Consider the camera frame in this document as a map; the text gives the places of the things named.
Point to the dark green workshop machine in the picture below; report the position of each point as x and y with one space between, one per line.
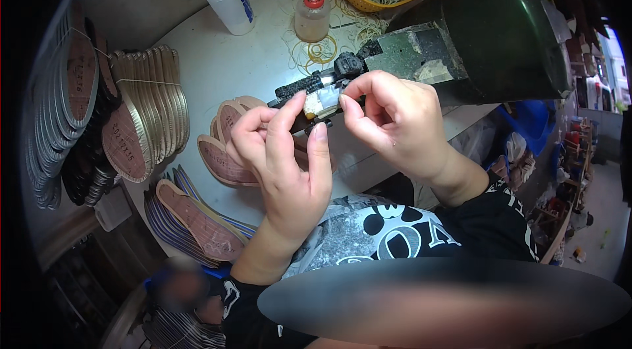
493 38

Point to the white tape piece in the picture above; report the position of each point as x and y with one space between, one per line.
323 102

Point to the scattered loose rubber bands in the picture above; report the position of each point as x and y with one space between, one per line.
321 50

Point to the clear bottle with red nozzle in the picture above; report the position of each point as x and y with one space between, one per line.
312 18

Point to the bundle of silver-edged insoles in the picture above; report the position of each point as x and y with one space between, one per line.
74 82

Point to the white bottle with blue cap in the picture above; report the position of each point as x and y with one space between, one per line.
229 3

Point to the bundle of black insoles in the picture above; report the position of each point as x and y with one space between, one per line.
101 166

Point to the stack of striped insoles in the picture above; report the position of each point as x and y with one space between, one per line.
182 331

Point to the cluttered wooden rack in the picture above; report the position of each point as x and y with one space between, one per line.
568 186

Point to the person's right hand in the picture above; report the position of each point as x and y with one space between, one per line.
410 131

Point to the small white plastic box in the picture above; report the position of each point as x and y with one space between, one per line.
112 208

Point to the heap of white bags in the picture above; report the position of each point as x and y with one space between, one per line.
493 146

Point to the person's left hand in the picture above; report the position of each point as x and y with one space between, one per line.
291 186

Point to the bundle of gold-edged insoles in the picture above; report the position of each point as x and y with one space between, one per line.
148 102

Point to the pile of plain brown insoles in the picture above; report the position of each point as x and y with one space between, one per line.
222 161

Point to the person's body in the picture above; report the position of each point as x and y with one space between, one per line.
395 235

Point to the stack of blue-edged insoles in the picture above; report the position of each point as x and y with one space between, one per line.
197 225

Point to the blue plastic crate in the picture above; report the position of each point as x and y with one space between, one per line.
531 122

